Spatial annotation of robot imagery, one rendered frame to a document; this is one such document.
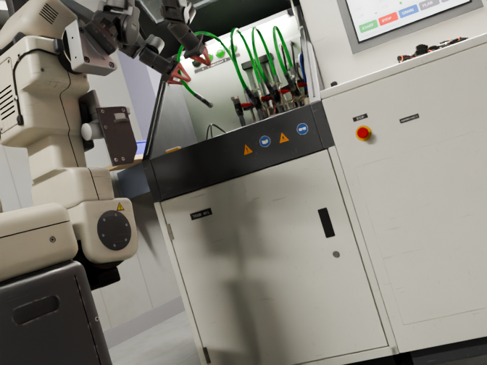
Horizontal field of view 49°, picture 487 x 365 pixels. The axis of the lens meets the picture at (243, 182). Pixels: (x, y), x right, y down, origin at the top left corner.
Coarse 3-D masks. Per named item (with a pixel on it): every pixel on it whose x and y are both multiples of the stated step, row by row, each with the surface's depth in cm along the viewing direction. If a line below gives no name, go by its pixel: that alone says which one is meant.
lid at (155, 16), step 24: (144, 0) 226; (192, 0) 229; (216, 0) 229; (240, 0) 229; (264, 0) 231; (288, 0) 232; (144, 24) 235; (168, 24) 236; (192, 24) 238; (216, 24) 239; (240, 24) 241; (168, 48) 249
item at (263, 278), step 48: (192, 192) 194; (240, 192) 188; (288, 192) 183; (336, 192) 179; (192, 240) 194; (240, 240) 189; (288, 240) 184; (336, 240) 180; (192, 288) 196; (240, 288) 190; (288, 288) 185; (336, 288) 181; (240, 336) 191; (288, 336) 186; (336, 336) 181; (384, 336) 177
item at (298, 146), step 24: (264, 120) 185; (288, 120) 182; (312, 120) 180; (216, 144) 190; (240, 144) 187; (288, 144) 183; (312, 144) 180; (168, 168) 196; (192, 168) 193; (216, 168) 190; (240, 168) 188; (168, 192) 196
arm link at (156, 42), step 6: (138, 36) 197; (150, 36) 204; (138, 42) 196; (144, 42) 198; (150, 42) 203; (156, 42) 204; (162, 42) 206; (156, 48) 203; (162, 48) 207; (126, 54) 202
